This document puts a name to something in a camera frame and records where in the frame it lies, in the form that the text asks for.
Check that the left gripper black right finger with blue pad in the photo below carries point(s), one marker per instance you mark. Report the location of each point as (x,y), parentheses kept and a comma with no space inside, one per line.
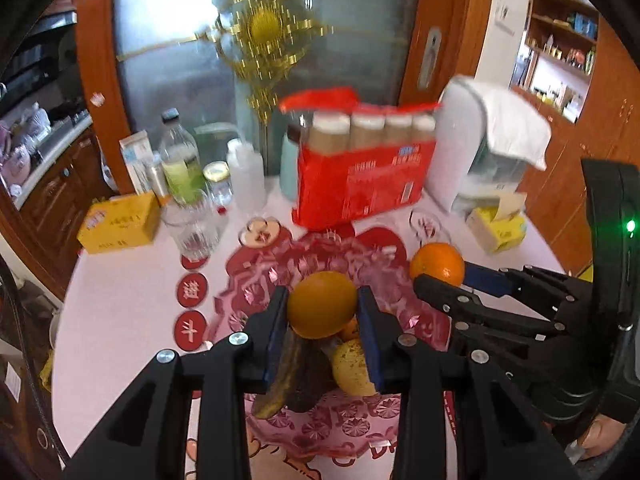
(498,433)

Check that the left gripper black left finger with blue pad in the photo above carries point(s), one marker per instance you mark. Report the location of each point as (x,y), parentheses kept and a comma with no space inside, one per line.
(144,433)

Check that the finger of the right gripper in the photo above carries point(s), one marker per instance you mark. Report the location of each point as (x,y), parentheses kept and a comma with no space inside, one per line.
(546,292)
(495,331)

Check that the orange mandarin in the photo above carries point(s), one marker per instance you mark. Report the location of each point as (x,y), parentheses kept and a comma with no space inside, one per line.
(438,260)
(350,331)
(322,304)

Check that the overripe brown banana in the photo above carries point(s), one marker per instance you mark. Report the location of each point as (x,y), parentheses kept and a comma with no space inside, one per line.
(268,404)

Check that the person's hand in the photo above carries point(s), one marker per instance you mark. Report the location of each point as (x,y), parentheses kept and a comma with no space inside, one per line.
(599,438)

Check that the yellow tissue box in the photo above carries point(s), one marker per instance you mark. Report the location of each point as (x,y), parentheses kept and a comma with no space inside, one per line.
(499,223)

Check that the pink plastic fruit plate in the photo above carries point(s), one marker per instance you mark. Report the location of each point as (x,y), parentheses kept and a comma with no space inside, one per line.
(340,425)

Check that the yellow pear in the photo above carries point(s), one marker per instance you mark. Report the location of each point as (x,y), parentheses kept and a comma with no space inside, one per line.
(349,368)

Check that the white water dispenser appliance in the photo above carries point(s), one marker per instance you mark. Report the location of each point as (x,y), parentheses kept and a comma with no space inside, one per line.
(464,172)

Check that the dark avocado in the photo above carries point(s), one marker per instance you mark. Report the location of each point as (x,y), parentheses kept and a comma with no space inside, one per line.
(312,380)

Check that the white cloth on appliance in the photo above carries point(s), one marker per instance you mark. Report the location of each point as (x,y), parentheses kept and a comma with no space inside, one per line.
(514,128)

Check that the red pack of cups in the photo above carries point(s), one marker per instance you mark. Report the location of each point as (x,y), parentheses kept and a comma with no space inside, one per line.
(357,159)

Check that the clear drinking glass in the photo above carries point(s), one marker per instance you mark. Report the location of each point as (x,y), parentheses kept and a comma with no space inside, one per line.
(194,226)

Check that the yellow tin box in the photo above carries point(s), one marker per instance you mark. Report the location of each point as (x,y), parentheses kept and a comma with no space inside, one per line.
(123,222)

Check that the teal ceramic canister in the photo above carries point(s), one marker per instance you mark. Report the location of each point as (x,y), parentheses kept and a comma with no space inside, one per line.
(288,164)

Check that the wooden kitchen cabinet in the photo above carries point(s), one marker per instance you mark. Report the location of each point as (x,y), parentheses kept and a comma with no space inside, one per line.
(41,226)

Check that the white squeeze bottle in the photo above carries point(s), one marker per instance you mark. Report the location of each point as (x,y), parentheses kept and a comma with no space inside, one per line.
(247,173)

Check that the silver metal canister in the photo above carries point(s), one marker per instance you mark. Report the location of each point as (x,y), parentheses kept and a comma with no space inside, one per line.
(156,178)

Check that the small glass jar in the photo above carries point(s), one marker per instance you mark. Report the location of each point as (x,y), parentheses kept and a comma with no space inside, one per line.
(217,178)

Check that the clear bottle black cap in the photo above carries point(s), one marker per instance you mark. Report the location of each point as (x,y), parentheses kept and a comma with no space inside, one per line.
(180,160)

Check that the white blue carton box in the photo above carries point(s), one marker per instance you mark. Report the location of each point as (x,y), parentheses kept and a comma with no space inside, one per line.
(136,151)

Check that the gold ornament door decoration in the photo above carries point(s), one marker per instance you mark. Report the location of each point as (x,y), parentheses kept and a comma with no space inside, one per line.
(261,41)

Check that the wooden wall shelf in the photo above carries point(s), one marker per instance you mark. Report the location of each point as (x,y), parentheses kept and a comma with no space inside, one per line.
(557,54)

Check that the silver door handle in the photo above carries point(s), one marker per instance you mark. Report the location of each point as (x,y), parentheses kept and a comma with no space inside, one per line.
(430,57)

